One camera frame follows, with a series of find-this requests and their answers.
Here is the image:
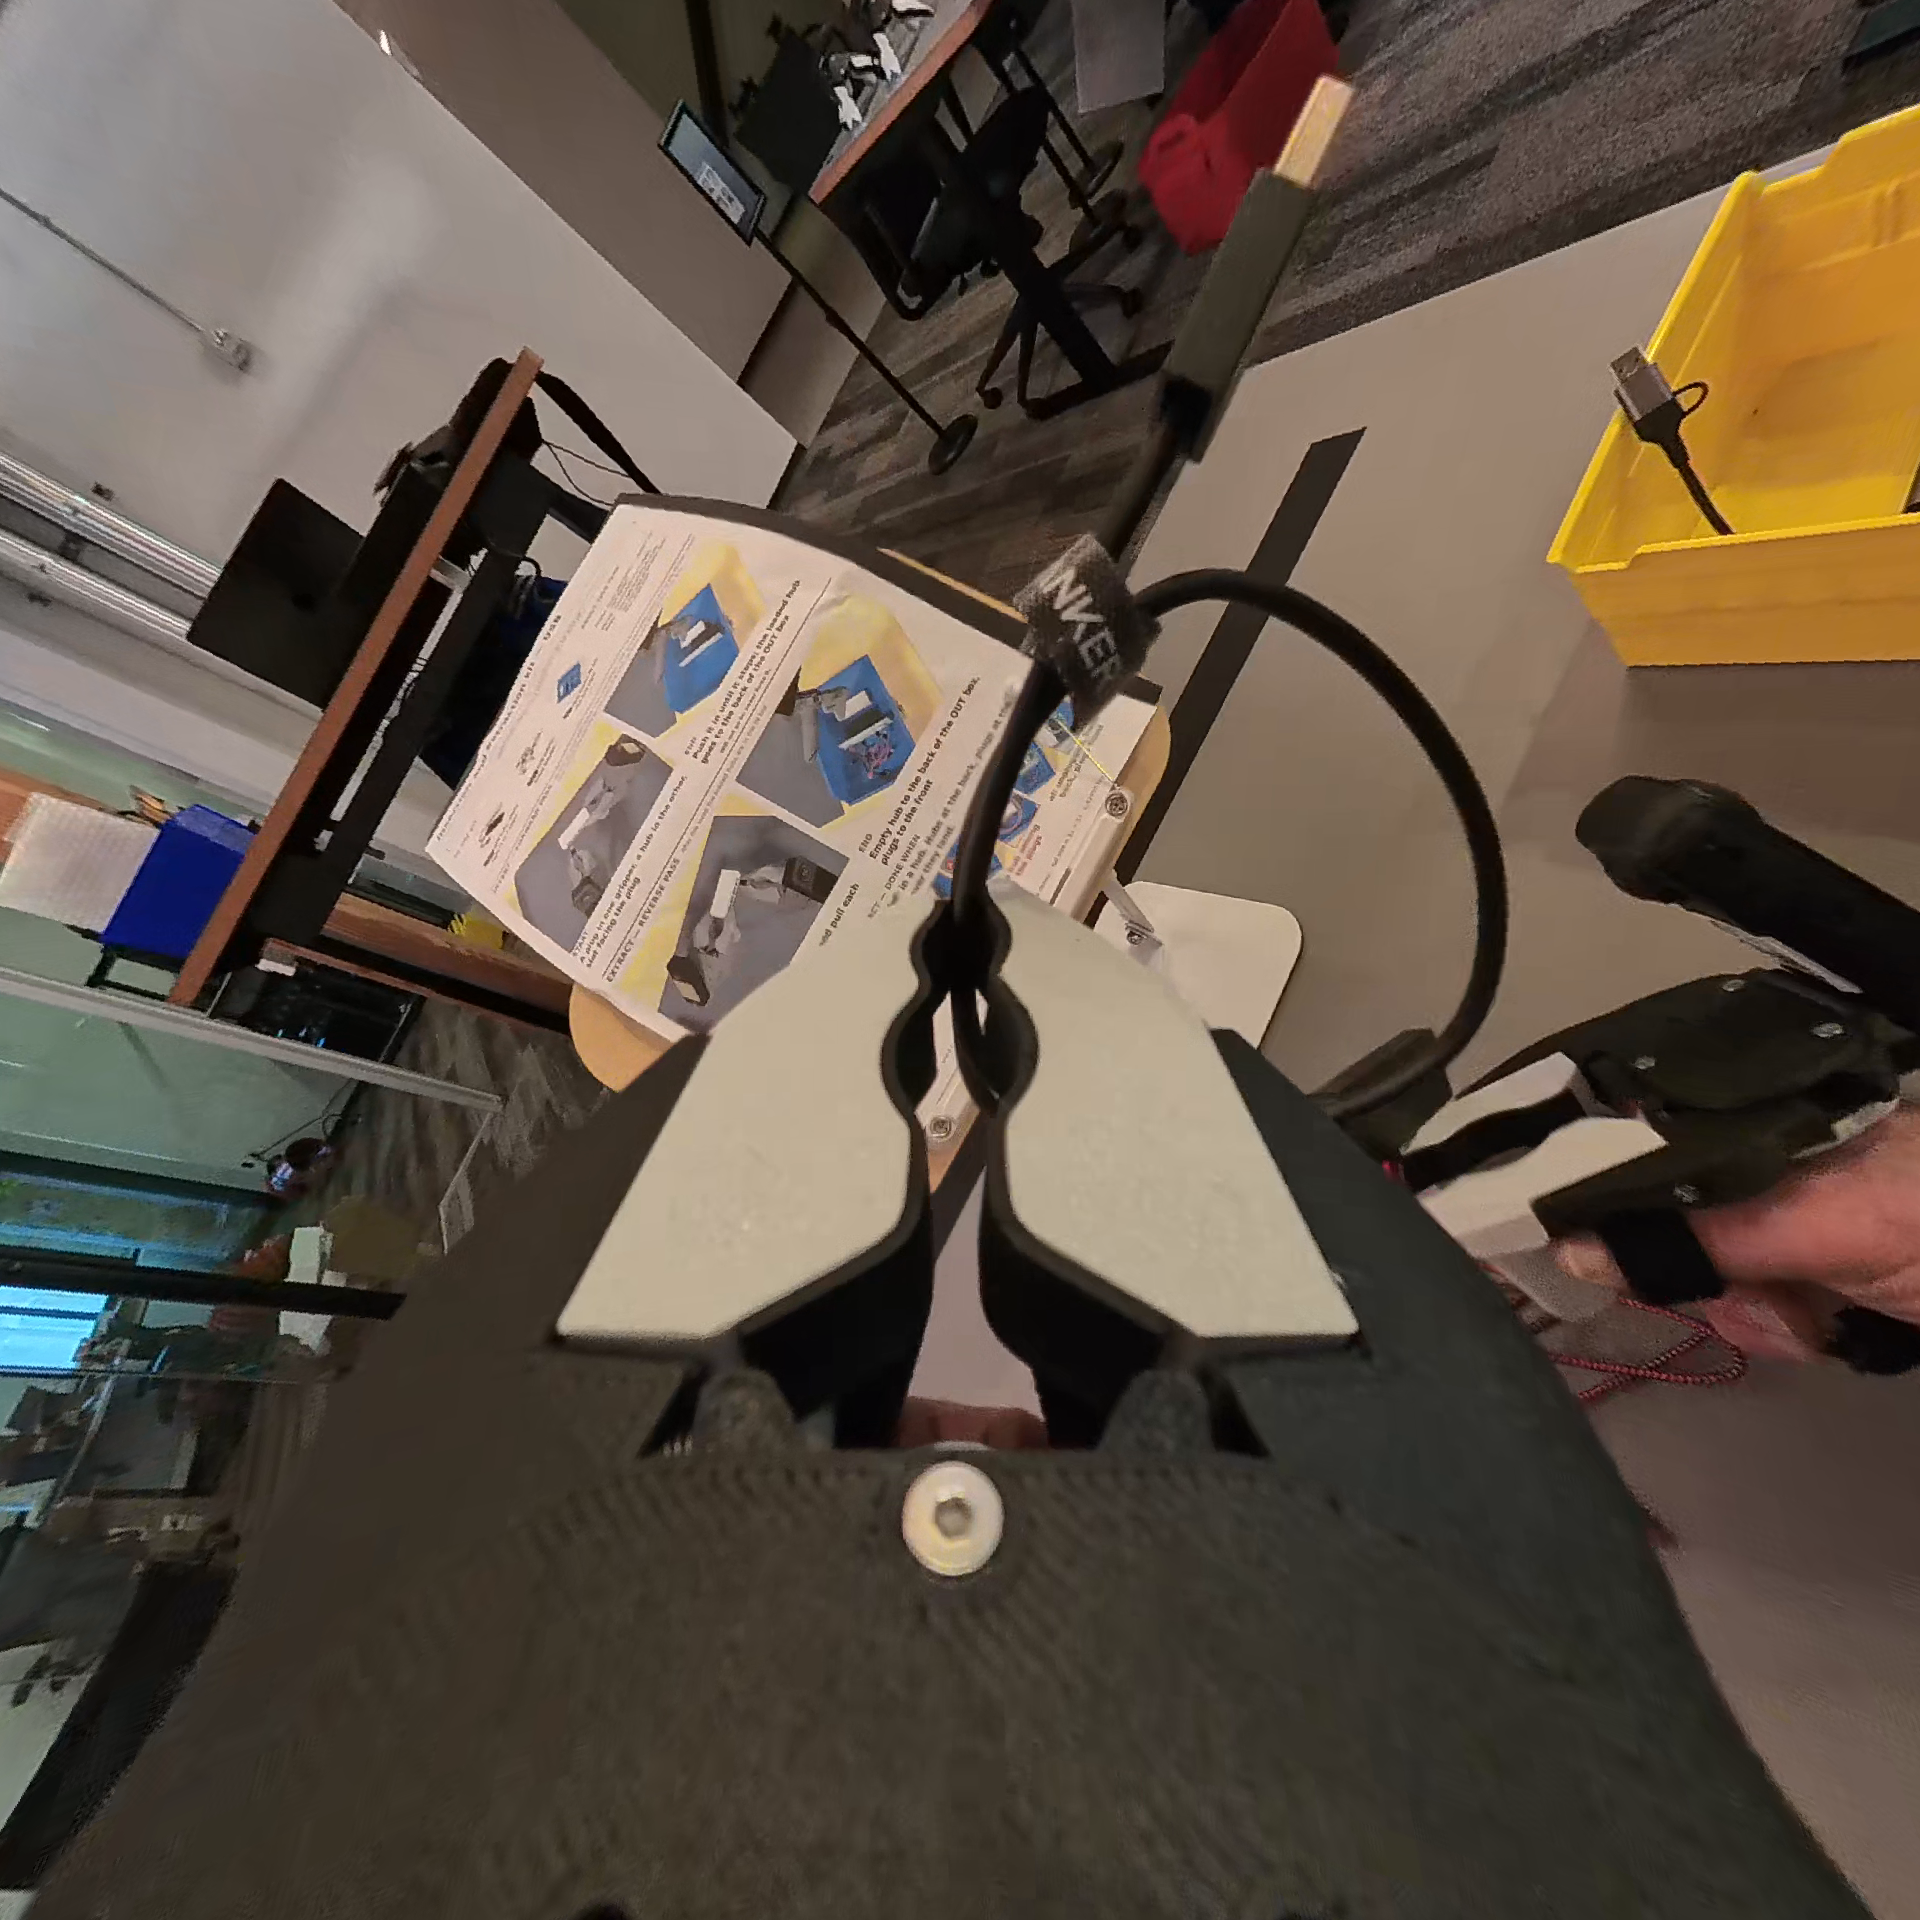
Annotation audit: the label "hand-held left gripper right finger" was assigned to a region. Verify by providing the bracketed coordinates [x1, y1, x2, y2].
[975, 893, 1364, 1454]

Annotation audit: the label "red braided usb cable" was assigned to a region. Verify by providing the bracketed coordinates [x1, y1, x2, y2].
[1506, 1295, 1752, 1409]

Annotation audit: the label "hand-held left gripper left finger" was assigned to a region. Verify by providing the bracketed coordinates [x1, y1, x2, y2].
[555, 901, 975, 1450]

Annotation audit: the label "black hub cable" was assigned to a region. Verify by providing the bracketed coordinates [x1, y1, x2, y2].
[928, 76, 1508, 1121]

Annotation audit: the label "black office chair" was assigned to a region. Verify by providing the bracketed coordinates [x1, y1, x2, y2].
[871, 82, 1142, 324]

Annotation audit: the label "wooden desk with black frame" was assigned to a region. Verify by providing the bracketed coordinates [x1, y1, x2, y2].
[719, 0, 1156, 423]
[165, 347, 634, 1022]

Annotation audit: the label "black usb cable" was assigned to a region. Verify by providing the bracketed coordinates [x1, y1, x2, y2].
[1606, 345, 1742, 540]

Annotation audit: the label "black monitor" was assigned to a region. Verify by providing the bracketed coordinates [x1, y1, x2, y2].
[187, 477, 395, 706]

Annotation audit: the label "white ribbed tray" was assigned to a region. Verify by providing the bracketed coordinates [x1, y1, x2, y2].
[0, 791, 159, 940]

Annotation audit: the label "grey wall conduit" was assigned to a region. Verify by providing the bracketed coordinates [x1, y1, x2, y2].
[0, 188, 253, 374]

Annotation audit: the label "person's right hand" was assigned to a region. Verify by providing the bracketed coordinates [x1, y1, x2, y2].
[1552, 1117, 1920, 1366]

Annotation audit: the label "black and white tools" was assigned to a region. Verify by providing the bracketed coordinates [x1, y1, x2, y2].
[802, 0, 924, 127]

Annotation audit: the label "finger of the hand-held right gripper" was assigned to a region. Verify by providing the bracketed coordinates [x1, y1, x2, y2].
[1414, 1114, 1671, 1257]
[1459, 1047, 1603, 1122]

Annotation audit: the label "yellow plastic bin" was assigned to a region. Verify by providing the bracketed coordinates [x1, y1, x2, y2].
[1546, 103, 1920, 670]

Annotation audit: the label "printed instruction sheet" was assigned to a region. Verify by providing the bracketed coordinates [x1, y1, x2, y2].
[422, 502, 1119, 1044]

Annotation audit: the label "white paper sheet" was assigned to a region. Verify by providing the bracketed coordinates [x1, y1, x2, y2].
[1072, 0, 1173, 114]

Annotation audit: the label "tablet sign on stand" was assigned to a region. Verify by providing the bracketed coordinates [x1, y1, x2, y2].
[656, 99, 984, 479]

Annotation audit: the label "blue storage box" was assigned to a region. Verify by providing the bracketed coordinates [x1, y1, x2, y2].
[102, 803, 256, 962]

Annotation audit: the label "red fabric bag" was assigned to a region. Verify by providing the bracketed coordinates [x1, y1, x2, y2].
[1135, 0, 1343, 254]

